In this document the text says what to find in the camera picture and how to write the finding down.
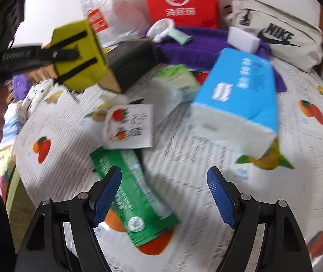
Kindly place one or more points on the white plastic bag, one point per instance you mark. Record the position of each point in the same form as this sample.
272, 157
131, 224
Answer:
121, 14

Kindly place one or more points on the white cloth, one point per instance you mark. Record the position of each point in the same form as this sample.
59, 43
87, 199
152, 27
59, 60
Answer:
161, 24

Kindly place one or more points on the mint green cloth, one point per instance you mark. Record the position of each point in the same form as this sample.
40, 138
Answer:
178, 36

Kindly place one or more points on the black box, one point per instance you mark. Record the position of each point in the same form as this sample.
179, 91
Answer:
133, 62

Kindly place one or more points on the green wipes packet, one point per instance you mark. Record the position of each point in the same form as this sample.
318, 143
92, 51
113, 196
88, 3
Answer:
138, 192

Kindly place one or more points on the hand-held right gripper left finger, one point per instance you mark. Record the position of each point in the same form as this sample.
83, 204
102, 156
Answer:
107, 195

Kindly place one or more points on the purple towel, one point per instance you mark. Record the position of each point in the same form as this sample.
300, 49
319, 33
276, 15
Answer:
195, 48

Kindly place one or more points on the purple plush toy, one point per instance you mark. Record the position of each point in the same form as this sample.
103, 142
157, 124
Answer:
20, 83

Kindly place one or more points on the beige shoulder bag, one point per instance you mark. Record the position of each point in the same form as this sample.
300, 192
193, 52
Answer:
306, 53

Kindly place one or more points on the white sponge block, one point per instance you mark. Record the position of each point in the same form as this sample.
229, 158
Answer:
242, 39

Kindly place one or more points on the spotted white plush toy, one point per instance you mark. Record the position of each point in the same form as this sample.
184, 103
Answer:
38, 93

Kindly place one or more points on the blue tissue pack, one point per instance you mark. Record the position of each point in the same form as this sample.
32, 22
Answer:
235, 90

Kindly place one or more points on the pastel cloth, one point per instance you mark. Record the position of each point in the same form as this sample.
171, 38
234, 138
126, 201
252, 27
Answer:
10, 124

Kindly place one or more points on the white fruit print packet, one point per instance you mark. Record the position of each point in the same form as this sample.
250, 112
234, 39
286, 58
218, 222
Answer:
130, 124

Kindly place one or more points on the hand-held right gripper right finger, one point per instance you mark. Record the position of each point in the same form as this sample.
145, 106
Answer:
221, 198

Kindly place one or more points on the brown cardboard box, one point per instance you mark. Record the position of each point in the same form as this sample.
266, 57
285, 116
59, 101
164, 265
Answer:
110, 83

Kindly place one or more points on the light green tissue pack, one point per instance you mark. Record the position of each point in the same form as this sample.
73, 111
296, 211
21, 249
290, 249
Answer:
178, 76

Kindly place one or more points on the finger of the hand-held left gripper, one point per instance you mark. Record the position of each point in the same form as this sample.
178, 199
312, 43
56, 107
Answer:
62, 54

